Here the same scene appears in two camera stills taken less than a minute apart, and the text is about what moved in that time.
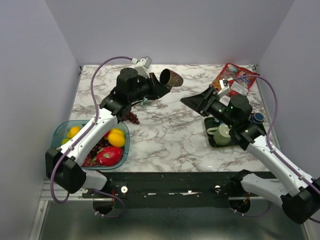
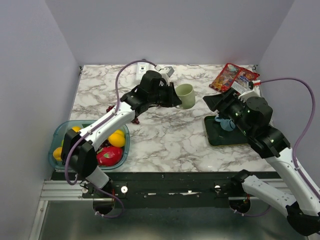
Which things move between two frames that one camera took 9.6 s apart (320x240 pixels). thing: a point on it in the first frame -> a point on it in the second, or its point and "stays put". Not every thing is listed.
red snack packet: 240,86 stays put
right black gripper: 202,102 -> 217,101
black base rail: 168,189 stays put
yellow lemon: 116,140 stays put
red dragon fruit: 109,156 stays put
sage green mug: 221,134 -> 186,94
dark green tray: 210,122 stays put
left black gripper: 158,90 -> 172,99
